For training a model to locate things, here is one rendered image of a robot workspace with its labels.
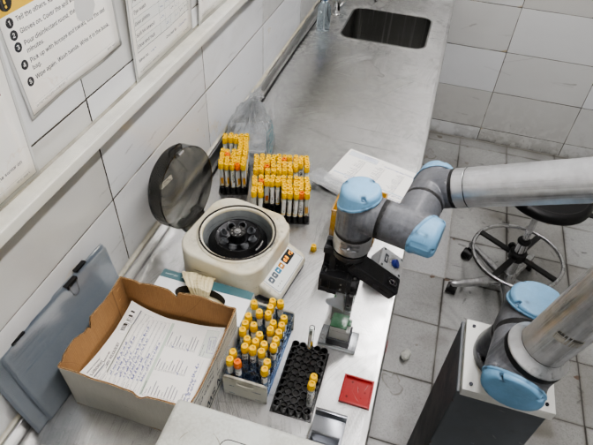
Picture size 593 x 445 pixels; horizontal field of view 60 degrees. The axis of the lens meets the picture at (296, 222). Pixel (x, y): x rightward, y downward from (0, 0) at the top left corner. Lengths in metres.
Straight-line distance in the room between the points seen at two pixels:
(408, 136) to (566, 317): 1.16
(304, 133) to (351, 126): 0.18
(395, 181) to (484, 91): 1.89
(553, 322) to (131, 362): 0.83
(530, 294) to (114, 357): 0.88
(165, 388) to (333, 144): 1.06
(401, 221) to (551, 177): 0.25
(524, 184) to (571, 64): 2.56
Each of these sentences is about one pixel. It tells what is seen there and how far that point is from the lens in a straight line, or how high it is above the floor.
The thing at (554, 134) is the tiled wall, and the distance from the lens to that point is 3.70.
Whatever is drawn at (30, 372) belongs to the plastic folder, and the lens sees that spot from 1.17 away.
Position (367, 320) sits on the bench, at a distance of 1.32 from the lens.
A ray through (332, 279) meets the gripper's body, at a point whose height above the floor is 1.13.
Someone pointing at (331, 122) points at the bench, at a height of 0.87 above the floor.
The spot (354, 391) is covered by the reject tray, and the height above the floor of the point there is 0.88.
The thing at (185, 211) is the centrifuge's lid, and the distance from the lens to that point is 1.42.
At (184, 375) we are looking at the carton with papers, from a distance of 1.16.
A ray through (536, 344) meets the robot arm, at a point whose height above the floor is 1.19.
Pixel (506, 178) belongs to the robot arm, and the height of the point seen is 1.40.
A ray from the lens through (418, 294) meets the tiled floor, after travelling 2.57.
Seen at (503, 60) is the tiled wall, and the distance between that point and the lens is 3.43.
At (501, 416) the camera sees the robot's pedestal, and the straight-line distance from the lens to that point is 1.34.
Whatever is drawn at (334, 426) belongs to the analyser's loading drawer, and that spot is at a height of 0.92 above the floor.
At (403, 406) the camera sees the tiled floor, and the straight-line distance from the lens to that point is 2.23.
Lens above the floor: 1.94
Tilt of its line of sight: 44 degrees down
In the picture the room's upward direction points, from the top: 4 degrees clockwise
